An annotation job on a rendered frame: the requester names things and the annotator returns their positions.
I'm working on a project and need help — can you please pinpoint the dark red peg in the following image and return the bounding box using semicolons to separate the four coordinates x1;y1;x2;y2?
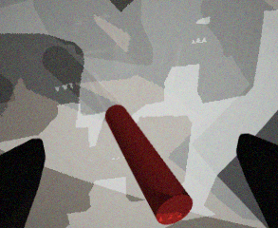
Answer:
105;105;193;225

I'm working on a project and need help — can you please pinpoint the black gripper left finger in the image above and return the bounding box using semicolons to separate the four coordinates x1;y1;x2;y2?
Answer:
0;138;45;228

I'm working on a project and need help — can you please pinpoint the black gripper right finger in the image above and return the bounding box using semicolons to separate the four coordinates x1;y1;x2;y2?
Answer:
236;134;278;228

